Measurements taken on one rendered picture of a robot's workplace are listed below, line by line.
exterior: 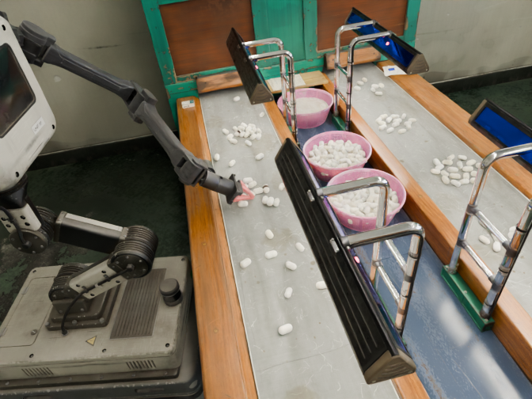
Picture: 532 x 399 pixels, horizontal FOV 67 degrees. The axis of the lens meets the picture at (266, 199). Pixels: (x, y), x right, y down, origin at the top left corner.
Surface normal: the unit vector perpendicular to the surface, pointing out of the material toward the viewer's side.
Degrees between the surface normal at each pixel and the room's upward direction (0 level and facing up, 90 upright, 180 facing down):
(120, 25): 90
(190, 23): 90
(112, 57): 90
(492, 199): 0
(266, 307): 0
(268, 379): 0
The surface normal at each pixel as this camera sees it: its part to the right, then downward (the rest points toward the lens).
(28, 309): -0.10, -0.76
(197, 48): 0.21, 0.62
